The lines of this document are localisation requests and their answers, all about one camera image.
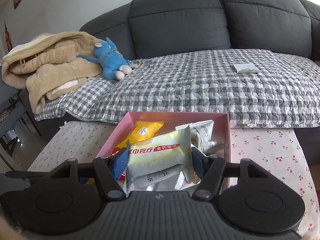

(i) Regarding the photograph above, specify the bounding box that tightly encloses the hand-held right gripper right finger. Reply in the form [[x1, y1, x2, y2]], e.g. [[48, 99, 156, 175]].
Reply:
[[191, 147, 266, 200]]

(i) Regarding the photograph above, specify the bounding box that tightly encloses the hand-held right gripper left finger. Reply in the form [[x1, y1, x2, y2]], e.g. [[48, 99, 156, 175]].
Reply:
[[56, 148, 129, 202]]

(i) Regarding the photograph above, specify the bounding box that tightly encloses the white printed snack packet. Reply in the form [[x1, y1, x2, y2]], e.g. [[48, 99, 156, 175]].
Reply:
[[175, 120, 224, 155]]

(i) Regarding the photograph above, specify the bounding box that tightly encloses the orange and silver snack packet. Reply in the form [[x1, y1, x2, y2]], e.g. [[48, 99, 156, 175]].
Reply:
[[124, 166, 200, 195]]

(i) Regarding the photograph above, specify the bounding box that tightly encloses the pink cardboard box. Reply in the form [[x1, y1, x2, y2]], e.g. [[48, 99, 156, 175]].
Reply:
[[96, 112, 232, 188]]

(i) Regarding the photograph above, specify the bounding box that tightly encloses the pale green snack packet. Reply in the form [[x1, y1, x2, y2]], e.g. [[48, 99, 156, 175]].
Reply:
[[126, 126, 193, 174]]

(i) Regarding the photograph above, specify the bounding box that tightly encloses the yellow sandwich cake packet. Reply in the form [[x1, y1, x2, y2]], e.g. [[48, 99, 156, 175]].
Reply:
[[117, 120, 165, 151]]

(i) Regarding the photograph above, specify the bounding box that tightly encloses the cherry print tablecloth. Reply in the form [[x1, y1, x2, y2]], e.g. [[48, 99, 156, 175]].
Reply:
[[27, 120, 320, 238]]

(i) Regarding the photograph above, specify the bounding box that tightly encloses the grey checked quilt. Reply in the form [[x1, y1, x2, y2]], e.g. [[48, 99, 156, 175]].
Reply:
[[34, 49, 320, 128]]

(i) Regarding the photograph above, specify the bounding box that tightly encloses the blue plush toy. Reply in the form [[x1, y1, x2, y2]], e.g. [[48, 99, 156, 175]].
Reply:
[[76, 37, 139, 80]]

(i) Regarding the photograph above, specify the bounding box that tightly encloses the beige quilted blanket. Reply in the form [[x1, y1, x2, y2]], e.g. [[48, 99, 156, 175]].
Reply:
[[1, 31, 103, 115]]

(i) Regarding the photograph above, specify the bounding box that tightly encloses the black metal chair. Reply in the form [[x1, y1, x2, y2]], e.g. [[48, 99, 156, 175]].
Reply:
[[0, 62, 43, 170]]

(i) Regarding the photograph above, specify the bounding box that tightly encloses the dark grey sofa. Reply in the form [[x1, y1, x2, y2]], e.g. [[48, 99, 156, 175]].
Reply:
[[19, 0, 320, 165]]

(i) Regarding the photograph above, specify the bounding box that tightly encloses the red hanging ornament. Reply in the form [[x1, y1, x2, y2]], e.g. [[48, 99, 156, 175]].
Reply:
[[3, 20, 13, 53]]

